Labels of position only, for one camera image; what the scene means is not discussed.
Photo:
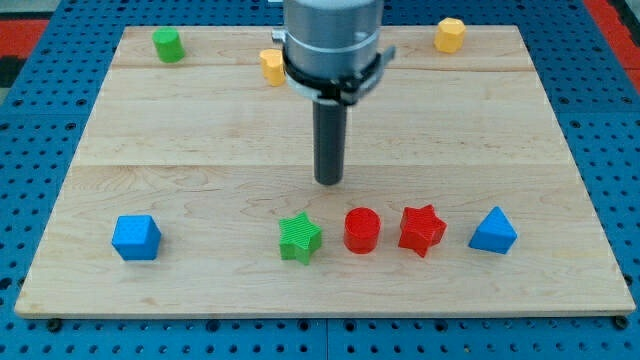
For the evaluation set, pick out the black clamp ring mount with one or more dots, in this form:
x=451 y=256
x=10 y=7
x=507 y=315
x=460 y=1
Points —
x=345 y=90

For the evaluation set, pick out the blue triangular prism block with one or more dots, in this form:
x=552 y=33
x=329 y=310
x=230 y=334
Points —
x=495 y=233

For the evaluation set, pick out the light wooden board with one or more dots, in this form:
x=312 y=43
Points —
x=217 y=157

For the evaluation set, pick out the yellow heart block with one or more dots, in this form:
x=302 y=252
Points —
x=272 y=65

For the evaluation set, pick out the green star block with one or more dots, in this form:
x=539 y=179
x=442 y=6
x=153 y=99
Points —
x=299 y=238

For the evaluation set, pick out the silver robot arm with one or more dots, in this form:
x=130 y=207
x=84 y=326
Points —
x=331 y=56

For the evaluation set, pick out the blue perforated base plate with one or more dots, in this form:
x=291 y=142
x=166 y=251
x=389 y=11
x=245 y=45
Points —
x=43 y=115

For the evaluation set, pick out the yellow hexagon block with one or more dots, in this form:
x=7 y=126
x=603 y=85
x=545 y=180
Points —
x=450 y=34

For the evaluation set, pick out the red cylinder block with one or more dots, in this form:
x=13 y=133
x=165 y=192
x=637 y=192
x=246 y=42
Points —
x=361 y=230

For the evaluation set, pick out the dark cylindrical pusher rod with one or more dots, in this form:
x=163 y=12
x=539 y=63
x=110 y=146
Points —
x=329 y=132

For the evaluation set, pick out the blue cube block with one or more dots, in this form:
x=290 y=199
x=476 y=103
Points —
x=136 y=237

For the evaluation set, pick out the red star block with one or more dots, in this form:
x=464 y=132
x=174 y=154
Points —
x=421 y=228

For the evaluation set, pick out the green cylinder block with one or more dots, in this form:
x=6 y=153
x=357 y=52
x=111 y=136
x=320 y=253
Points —
x=168 y=45

